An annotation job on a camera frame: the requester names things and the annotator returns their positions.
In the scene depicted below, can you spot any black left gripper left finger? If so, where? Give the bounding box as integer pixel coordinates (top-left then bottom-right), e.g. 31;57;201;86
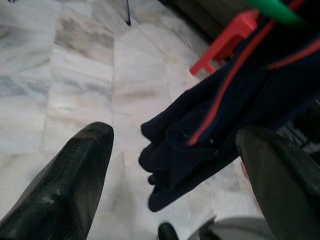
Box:
0;121;115;240

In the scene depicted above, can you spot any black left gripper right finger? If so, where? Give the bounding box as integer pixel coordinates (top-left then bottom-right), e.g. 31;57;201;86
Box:
235;125;320;240

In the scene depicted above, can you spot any navy garment red trim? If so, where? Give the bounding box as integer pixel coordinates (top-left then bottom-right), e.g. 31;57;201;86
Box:
138;14;320;213

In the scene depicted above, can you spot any green plastic hanger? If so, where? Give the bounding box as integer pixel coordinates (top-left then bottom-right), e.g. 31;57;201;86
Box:
244;0;305;27

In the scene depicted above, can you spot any red plastic stool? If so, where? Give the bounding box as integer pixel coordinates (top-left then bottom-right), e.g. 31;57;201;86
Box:
189;9;261;76

